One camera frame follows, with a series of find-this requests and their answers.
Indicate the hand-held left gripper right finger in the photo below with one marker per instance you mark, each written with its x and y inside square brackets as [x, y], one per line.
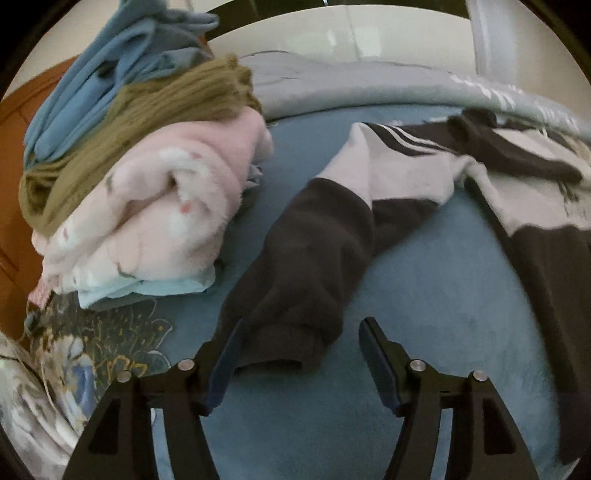
[378, 369]

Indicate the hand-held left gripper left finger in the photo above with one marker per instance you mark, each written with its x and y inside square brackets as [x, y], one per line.
[226, 364]

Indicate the black and white sweatshirt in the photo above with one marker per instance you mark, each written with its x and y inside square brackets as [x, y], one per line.
[300, 258]

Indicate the teal floral blanket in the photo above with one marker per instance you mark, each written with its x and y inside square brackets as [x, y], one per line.
[438, 300]

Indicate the folded light blue cloth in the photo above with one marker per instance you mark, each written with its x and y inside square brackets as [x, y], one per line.
[161, 288]

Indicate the folded pink fleece garment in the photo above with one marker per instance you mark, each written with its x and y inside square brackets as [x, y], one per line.
[152, 198]

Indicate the plush blanket with white flowers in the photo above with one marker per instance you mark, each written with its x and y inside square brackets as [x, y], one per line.
[27, 406]

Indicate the folded olive knit sweater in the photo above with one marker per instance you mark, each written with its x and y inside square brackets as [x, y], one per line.
[152, 110]

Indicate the grey floral quilt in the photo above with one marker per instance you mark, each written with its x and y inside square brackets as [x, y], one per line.
[369, 83]

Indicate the folded blue garment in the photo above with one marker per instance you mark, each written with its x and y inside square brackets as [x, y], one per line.
[78, 97]

